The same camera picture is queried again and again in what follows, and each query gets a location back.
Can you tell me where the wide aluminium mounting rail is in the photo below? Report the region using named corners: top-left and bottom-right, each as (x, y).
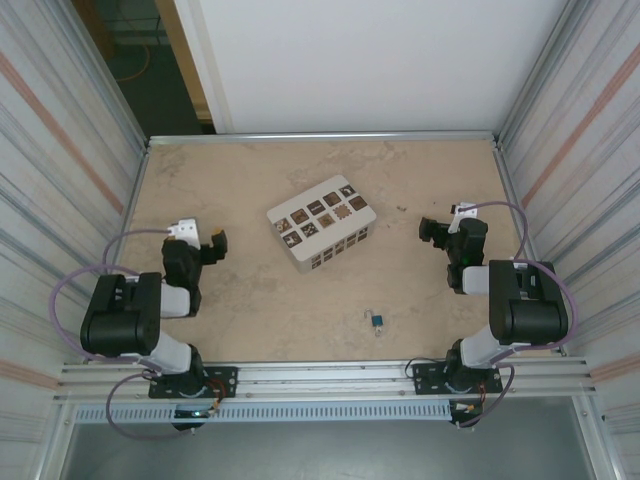
top-left (54, 357), bottom-right (599, 404)

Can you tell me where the black controller board green light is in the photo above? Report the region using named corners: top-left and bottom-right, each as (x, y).
top-left (172, 407), bottom-right (214, 432)

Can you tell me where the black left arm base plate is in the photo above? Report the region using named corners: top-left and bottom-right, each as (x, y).
top-left (148, 366), bottom-right (238, 400)

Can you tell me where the thin orange floor cable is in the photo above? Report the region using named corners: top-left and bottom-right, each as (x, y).
top-left (117, 43), bottom-right (154, 84)

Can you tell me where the grey slotted cable duct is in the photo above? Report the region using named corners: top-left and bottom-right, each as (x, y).
top-left (73, 402), bottom-right (454, 425)

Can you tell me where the red yellow wire bundle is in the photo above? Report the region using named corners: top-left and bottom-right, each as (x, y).
top-left (449, 382), bottom-right (489, 416)
top-left (207, 379), bottom-right (236, 417)

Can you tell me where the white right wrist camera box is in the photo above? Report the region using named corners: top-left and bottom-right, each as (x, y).
top-left (448, 202), bottom-right (477, 235)

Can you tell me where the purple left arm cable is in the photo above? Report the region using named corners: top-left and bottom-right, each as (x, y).
top-left (52, 226), bottom-right (196, 441)

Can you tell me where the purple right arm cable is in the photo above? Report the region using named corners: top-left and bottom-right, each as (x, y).
top-left (457, 201), bottom-right (581, 431)

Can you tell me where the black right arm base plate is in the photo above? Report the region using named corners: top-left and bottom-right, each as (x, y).
top-left (412, 360), bottom-right (503, 396)

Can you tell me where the brown wooden door edge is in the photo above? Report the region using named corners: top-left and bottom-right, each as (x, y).
top-left (154, 0), bottom-right (214, 121)

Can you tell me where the aluminium table edge rail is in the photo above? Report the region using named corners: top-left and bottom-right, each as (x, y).
top-left (146, 130), bottom-right (501, 148)

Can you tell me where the aluminium frame post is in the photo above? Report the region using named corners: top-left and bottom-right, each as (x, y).
top-left (498, 0), bottom-right (589, 144)
top-left (63, 0), bottom-right (151, 151)

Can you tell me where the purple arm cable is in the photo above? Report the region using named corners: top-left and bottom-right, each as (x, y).
top-left (457, 201), bottom-right (581, 431)
top-left (52, 226), bottom-right (196, 441)

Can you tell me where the white box with brown squares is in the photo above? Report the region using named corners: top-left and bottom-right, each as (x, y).
top-left (266, 174), bottom-right (379, 275)

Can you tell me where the aluminium frame leg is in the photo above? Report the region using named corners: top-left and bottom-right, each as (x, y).
top-left (572, 394), bottom-right (617, 480)
top-left (33, 399), bottom-right (76, 480)

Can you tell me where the aluminium table side rail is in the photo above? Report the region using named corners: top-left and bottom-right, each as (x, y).
top-left (492, 141), bottom-right (566, 357)
top-left (102, 142), bottom-right (151, 301)

